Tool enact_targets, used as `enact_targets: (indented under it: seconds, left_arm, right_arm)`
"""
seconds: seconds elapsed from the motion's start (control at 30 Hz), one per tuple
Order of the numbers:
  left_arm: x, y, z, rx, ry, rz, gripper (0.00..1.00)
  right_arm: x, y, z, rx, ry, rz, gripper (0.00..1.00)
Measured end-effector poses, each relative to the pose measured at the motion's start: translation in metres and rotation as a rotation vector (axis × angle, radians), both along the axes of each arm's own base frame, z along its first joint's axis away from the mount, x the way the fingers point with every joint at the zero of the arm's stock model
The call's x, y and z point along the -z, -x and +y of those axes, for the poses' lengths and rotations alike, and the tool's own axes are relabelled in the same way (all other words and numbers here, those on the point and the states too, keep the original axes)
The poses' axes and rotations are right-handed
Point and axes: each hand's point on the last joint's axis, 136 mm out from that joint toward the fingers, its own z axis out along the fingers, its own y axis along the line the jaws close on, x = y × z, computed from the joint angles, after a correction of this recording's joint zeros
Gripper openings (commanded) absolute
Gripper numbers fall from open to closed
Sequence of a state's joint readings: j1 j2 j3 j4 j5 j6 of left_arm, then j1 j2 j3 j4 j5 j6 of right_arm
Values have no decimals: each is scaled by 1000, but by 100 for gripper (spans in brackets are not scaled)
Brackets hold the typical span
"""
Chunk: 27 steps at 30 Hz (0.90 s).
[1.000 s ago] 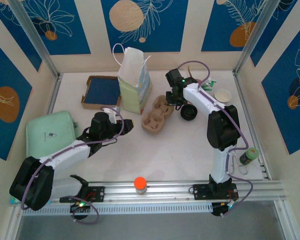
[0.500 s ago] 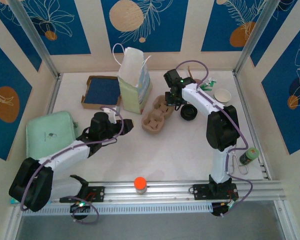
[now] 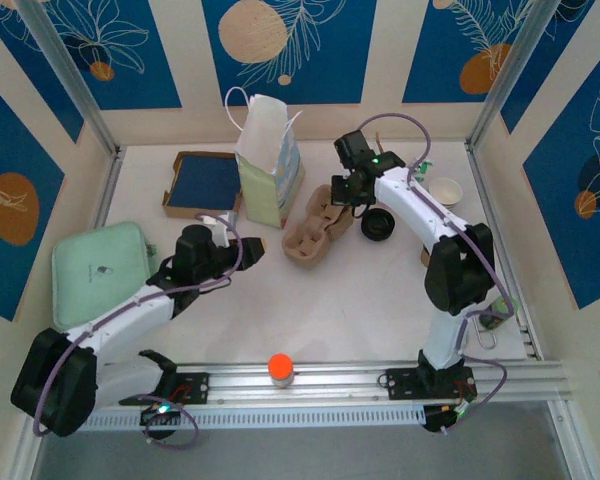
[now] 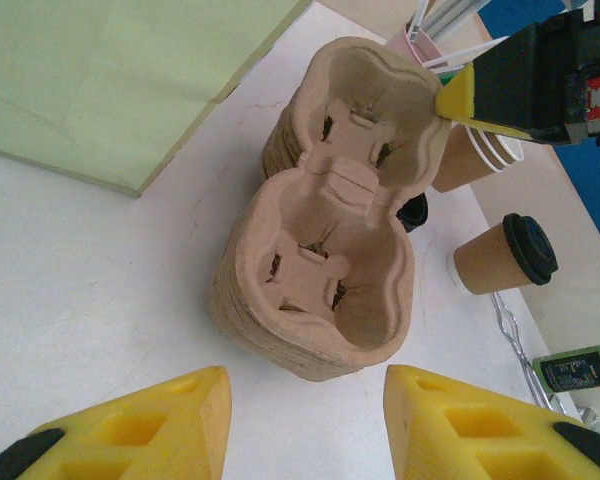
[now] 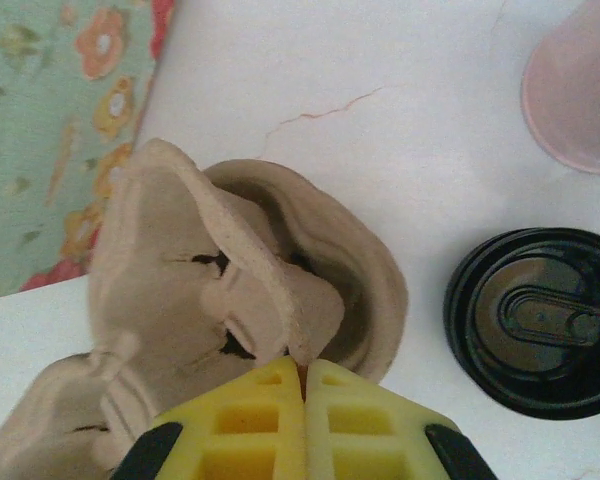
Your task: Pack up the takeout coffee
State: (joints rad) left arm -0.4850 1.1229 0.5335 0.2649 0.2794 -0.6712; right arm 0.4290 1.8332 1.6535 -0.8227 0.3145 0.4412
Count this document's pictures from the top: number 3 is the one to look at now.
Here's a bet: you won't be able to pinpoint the brown pulp cup carrier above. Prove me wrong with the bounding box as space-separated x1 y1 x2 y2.
307 183 355 242

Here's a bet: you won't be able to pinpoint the white green paper carrier bag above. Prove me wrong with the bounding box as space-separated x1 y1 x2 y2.
224 85 306 230

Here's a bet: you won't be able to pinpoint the stack of paper cups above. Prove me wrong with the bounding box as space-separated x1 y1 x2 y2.
428 178 464 211

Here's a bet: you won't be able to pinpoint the cardboard napkin tray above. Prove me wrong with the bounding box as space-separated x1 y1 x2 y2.
161 150 246 221

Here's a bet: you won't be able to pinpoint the mint green zipped case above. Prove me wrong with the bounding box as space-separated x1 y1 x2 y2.
51 221 161 331

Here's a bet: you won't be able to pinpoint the orange capped bottle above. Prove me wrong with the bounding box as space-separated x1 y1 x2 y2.
267 352 296 389

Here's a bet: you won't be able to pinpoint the green packet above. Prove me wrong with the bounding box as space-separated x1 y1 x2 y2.
479 294 519 331

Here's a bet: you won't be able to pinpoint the black controller board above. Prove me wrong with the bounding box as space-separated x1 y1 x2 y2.
138 404 184 442
422 403 476 435

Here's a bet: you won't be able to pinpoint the metal tongs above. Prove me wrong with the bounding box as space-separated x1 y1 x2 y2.
472 319 499 350

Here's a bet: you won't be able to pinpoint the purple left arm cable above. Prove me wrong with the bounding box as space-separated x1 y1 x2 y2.
32 213 245 450

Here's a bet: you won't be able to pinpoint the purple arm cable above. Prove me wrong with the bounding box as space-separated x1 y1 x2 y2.
32 213 245 450
357 113 510 426

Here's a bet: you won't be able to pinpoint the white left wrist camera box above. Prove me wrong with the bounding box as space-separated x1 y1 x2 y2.
214 212 239 249

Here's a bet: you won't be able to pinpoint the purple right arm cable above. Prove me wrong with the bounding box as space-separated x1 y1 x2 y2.
357 113 510 426

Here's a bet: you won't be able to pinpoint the aluminium side rail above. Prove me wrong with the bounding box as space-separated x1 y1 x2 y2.
92 148 127 232
465 142 541 361

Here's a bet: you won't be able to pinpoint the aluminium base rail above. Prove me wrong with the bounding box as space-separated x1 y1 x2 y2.
92 358 574 407

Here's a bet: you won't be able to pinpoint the white slotted cable duct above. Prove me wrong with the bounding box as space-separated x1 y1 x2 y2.
79 403 427 434

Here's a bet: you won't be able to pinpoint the aluminium frame post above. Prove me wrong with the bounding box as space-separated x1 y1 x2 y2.
15 0 125 157
465 0 565 151

